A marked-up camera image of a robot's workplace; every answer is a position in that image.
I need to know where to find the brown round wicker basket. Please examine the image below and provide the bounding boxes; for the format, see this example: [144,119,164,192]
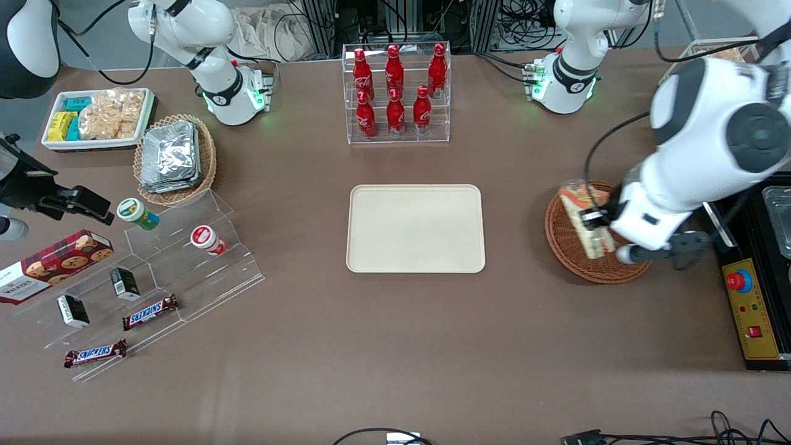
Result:
[544,180,653,285]

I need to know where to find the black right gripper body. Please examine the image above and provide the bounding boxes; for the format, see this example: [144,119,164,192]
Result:
[0,133,75,214]

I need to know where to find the red strawberry yogurt cup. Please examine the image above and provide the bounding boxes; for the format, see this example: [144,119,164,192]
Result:
[190,226,226,256]

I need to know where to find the triangle sandwich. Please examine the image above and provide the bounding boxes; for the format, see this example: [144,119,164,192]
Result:
[558,180,619,260]

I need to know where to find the white wire basket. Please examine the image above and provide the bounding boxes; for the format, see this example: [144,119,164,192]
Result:
[658,38,761,87]

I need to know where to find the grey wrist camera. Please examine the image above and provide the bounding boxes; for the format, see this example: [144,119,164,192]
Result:
[617,230,711,271]
[0,216,29,242]

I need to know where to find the clear acrylic tiered shelf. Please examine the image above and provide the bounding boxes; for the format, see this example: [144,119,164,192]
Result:
[12,189,266,383]

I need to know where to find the black cable bundle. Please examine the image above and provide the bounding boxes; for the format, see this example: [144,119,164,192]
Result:
[494,0,560,84]

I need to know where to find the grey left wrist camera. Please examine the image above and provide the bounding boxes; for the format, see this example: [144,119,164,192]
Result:
[617,230,711,271]

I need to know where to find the red cola bottle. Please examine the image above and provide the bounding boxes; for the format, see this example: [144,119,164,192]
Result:
[353,48,374,103]
[428,43,447,100]
[356,91,376,140]
[385,44,404,100]
[387,88,406,138]
[413,85,432,135]

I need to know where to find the black machine yellow control panel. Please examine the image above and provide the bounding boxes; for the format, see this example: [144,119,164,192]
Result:
[711,182,791,371]

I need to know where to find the yellow snack packet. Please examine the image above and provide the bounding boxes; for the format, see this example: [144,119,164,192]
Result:
[46,111,75,143]

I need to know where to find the small black carton box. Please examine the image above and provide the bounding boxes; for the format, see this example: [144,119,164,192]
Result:
[110,267,141,302]
[57,294,90,329]

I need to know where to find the black tangled cable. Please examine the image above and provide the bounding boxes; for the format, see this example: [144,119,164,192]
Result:
[599,410,791,445]

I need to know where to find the white rectangular snack bin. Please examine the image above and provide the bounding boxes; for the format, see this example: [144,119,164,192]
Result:
[40,88,155,152]

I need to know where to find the clear acrylic bottle rack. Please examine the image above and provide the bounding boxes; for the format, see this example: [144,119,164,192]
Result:
[342,42,452,145]

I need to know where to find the clear bag of crackers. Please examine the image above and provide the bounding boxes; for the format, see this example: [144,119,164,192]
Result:
[79,90,146,140]

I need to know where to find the silver foil tray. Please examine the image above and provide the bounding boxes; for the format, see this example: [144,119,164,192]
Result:
[761,185,791,259]

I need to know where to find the white cloth bag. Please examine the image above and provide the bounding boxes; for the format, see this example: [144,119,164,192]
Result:
[232,6,322,62]

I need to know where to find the aluminium frame post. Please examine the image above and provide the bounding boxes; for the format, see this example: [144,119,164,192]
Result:
[470,0,501,54]
[303,0,338,59]

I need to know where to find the Snickers chocolate bar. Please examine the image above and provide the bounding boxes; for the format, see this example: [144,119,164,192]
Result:
[122,294,180,331]
[64,339,128,369]

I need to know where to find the foil-wrapped packet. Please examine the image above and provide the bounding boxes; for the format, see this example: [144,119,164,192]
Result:
[140,175,202,194]
[142,121,200,181]

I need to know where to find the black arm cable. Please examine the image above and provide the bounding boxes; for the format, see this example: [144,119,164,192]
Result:
[57,0,155,86]
[583,111,656,214]

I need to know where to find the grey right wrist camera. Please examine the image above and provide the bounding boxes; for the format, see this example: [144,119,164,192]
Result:
[0,216,29,242]

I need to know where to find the red tartan cookie box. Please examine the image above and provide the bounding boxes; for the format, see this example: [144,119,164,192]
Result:
[0,230,114,305]

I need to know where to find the beige plastic tray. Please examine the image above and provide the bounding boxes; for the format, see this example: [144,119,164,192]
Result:
[346,184,486,274]

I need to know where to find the light wicker basket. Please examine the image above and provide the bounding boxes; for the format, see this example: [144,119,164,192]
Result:
[133,114,217,206]

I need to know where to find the green lidded cup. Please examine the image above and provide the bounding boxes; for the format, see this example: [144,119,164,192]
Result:
[117,198,160,231]

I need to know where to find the black looped cable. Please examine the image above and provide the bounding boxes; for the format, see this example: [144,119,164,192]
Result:
[332,427,433,445]

